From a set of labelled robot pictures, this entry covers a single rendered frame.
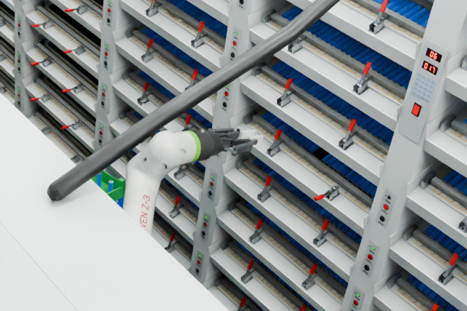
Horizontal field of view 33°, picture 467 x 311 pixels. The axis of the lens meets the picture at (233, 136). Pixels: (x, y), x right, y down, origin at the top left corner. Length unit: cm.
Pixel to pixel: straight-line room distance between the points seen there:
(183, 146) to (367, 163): 53
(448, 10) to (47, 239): 131
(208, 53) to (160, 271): 185
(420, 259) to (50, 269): 156
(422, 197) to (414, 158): 12
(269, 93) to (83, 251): 167
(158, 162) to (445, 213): 79
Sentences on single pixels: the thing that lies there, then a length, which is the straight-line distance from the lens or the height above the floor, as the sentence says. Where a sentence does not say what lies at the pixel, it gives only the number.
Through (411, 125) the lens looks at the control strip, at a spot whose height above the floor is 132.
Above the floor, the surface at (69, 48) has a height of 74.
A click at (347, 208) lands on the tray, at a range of 246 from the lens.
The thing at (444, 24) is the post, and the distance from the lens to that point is 205.
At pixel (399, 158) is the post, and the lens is 223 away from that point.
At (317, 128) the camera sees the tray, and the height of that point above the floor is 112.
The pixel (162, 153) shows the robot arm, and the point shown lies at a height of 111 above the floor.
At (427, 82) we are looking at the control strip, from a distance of 210.
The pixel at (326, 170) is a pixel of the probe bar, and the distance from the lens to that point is 253.
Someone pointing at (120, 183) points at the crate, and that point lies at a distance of 303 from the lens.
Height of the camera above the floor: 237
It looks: 33 degrees down
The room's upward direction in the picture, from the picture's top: 10 degrees clockwise
